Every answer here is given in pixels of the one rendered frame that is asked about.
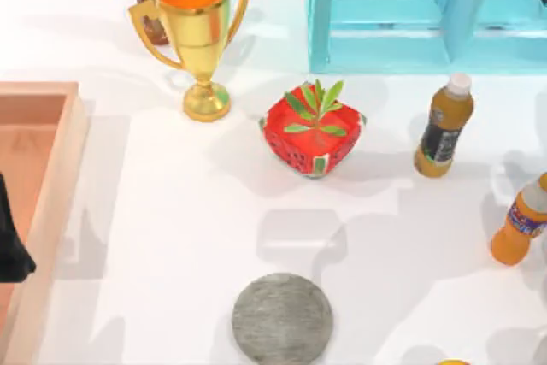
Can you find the red watermelon plant pot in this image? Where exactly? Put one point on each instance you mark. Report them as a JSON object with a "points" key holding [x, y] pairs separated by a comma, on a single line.
{"points": [[314, 132]]}

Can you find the gold trophy cup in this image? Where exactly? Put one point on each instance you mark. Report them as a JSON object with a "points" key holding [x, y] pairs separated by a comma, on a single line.
{"points": [[196, 36]]}

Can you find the light blue rack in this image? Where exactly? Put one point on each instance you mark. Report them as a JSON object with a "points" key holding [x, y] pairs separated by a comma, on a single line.
{"points": [[384, 48]]}

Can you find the grey round coaster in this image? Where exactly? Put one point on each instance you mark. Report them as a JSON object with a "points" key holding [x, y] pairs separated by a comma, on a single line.
{"points": [[282, 318]]}

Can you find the yellow bottle with white cap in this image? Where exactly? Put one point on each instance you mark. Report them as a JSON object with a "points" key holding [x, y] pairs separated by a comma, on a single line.
{"points": [[444, 125]]}

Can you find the salmon shallow box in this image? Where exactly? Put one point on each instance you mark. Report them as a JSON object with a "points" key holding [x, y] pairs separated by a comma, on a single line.
{"points": [[51, 155]]}

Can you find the orange soda bottle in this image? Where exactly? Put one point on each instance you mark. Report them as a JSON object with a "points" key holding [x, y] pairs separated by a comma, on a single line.
{"points": [[519, 224]]}

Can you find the yellow round object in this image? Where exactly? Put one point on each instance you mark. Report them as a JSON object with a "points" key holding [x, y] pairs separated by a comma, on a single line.
{"points": [[454, 362]]}

